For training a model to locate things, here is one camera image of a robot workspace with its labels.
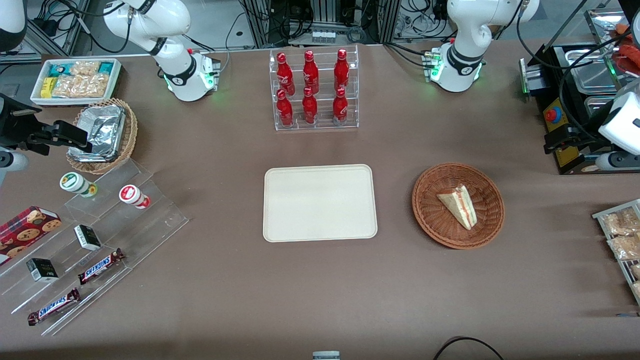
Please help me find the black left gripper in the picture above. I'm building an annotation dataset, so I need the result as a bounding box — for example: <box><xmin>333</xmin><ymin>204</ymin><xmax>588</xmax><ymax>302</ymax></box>
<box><xmin>544</xmin><ymin>122</ymin><xmax>604</xmax><ymax>154</ymax></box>

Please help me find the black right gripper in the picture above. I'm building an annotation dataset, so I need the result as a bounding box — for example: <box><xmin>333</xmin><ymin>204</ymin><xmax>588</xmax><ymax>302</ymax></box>
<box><xmin>0</xmin><ymin>95</ymin><xmax>94</xmax><ymax>154</ymax></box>

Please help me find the triangular sandwich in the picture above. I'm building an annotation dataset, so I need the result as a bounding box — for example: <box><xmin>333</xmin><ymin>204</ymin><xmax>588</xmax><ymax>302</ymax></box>
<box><xmin>437</xmin><ymin>185</ymin><xmax>479</xmax><ymax>231</ymax></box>

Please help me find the light wicker basket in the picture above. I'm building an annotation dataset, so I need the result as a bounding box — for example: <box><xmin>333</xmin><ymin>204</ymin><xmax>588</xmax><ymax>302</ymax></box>
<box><xmin>66</xmin><ymin>98</ymin><xmax>139</xmax><ymax>175</ymax></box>

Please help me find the white rectangular snack tray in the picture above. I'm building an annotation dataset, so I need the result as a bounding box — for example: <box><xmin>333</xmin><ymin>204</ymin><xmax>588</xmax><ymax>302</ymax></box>
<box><xmin>30</xmin><ymin>58</ymin><xmax>123</xmax><ymax>107</ymax></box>

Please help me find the round brown wicker basket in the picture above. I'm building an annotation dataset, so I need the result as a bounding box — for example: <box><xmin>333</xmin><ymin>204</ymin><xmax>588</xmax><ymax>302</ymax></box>
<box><xmin>412</xmin><ymin>162</ymin><xmax>506</xmax><ymax>250</ymax></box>

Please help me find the beige plastic tray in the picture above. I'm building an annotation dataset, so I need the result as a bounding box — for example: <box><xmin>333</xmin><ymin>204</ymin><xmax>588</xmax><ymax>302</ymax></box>
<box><xmin>263</xmin><ymin>164</ymin><xmax>379</xmax><ymax>243</ymax></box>

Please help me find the black food warmer machine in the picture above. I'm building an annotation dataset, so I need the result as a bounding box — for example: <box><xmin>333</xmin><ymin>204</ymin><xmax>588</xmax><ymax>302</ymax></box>
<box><xmin>519</xmin><ymin>42</ymin><xmax>640</xmax><ymax>176</ymax></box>

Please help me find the aluminium foil container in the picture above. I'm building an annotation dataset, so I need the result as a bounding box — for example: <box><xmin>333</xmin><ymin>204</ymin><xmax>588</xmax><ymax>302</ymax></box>
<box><xmin>68</xmin><ymin>104</ymin><xmax>126</xmax><ymax>162</ymax></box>

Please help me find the green lid snack cup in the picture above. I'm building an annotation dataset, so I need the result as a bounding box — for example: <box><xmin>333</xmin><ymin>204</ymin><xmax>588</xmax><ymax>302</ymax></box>
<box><xmin>59</xmin><ymin>172</ymin><xmax>99</xmax><ymax>198</ymax></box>

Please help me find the steel warmer pan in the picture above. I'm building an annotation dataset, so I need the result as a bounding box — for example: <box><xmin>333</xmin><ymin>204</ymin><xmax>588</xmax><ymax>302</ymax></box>
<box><xmin>564</xmin><ymin>49</ymin><xmax>623</xmax><ymax>95</ymax></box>
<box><xmin>583</xmin><ymin>95</ymin><xmax>618</xmax><ymax>127</ymax></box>

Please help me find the large clear cracker bag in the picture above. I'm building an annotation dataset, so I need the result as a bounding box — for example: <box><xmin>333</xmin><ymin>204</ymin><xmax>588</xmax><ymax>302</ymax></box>
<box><xmin>51</xmin><ymin>73</ymin><xmax>110</xmax><ymax>99</ymax></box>

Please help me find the small clear cracker bag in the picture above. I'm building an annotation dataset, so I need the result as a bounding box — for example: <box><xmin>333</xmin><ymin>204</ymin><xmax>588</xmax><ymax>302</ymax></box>
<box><xmin>69</xmin><ymin>60</ymin><xmax>101</xmax><ymax>77</ymax></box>

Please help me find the red lid snack cup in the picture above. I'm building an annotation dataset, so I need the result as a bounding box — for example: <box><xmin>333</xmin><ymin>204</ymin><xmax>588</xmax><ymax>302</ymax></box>
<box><xmin>118</xmin><ymin>184</ymin><xmax>151</xmax><ymax>210</ymax></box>

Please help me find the small black box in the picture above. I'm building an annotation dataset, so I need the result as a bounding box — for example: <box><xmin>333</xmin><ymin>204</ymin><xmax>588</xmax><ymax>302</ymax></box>
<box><xmin>73</xmin><ymin>224</ymin><xmax>103</xmax><ymax>252</ymax></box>
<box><xmin>26</xmin><ymin>258</ymin><xmax>60</xmax><ymax>283</ymax></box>

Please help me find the red tartan cookie box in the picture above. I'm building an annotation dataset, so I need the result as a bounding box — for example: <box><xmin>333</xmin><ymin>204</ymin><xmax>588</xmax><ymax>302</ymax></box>
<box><xmin>0</xmin><ymin>205</ymin><xmax>63</xmax><ymax>266</ymax></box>

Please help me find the clear acrylic stepped stand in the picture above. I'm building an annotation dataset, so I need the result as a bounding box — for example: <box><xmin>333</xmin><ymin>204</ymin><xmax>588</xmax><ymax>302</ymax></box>
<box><xmin>0</xmin><ymin>159</ymin><xmax>190</xmax><ymax>337</ymax></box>

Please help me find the glass warmer cover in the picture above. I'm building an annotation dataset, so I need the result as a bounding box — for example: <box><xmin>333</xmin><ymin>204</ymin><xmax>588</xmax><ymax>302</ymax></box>
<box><xmin>584</xmin><ymin>7</ymin><xmax>640</xmax><ymax>81</ymax></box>

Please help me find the brown snickers bar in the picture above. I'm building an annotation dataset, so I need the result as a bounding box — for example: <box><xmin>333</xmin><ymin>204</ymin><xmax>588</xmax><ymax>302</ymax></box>
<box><xmin>27</xmin><ymin>288</ymin><xmax>81</xmax><ymax>327</ymax></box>
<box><xmin>77</xmin><ymin>248</ymin><xmax>126</xmax><ymax>286</ymax></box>

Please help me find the red cola bottle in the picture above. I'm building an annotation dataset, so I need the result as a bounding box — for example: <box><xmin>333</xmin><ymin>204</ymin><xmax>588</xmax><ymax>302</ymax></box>
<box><xmin>276</xmin><ymin>52</ymin><xmax>296</xmax><ymax>96</ymax></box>
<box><xmin>276</xmin><ymin>89</ymin><xmax>295</xmax><ymax>127</ymax></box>
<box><xmin>301</xmin><ymin>87</ymin><xmax>319</xmax><ymax>125</ymax></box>
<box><xmin>332</xmin><ymin>87</ymin><xmax>349</xmax><ymax>126</ymax></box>
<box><xmin>333</xmin><ymin>48</ymin><xmax>350</xmax><ymax>91</ymax></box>
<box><xmin>302</xmin><ymin>50</ymin><xmax>320</xmax><ymax>95</ymax></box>

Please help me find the clear acrylic bottle rack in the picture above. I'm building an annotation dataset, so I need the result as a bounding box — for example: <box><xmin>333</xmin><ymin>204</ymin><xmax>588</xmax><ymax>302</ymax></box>
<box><xmin>269</xmin><ymin>45</ymin><xmax>360</xmax><ymax>132</ymax></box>

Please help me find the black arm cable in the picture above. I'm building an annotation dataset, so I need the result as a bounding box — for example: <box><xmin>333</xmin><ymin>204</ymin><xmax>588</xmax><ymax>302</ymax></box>
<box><xmin>516</xmin><ymin>0</ymin><xmax>633</xmax><ymax>132</ymax></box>

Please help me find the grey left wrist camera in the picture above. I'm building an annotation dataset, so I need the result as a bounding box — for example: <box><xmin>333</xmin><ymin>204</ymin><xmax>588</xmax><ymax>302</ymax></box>
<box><xmin>595</xmin><ymin>151</ymin><xmax>640</xmax><ymax>172</ymax></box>

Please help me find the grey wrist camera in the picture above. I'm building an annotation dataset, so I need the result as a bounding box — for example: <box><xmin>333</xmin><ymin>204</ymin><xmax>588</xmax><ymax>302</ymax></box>
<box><xmin>595</xmin><ymin>151</ymin><xmax>640</xmax><ymax>172</ymax></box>
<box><xmin>0</xmin><ymin>150</ymin><xmax>29</xmax><ymax>187</ymax></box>

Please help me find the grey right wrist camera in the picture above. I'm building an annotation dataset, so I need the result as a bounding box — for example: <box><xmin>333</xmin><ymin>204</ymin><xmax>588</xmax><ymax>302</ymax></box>
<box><xmin>0</xmin><ymin>150</ymin><xmax>29</xmax><ymax>187</ymax></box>

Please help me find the aluminium frame profile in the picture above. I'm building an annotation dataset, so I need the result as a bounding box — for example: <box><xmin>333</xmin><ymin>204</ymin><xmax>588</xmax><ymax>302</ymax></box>
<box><xmin>22</xmin><ymin>0</ymin><xmax>92</xmax><ymax>57</ymax></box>

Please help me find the grey wire tray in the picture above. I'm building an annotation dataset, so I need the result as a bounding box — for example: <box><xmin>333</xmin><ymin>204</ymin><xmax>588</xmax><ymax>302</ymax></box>
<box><xmin>592</xmin><ymin>199</ymin><xmax>640</xmax><ymax>306</ymax></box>

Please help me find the black table cable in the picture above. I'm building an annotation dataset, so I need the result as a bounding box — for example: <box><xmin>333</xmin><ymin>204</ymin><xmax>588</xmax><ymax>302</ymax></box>
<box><xmin>432</xmin><ymin>336</ymin><xmax>506</xmax><ymax>360</ymax></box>

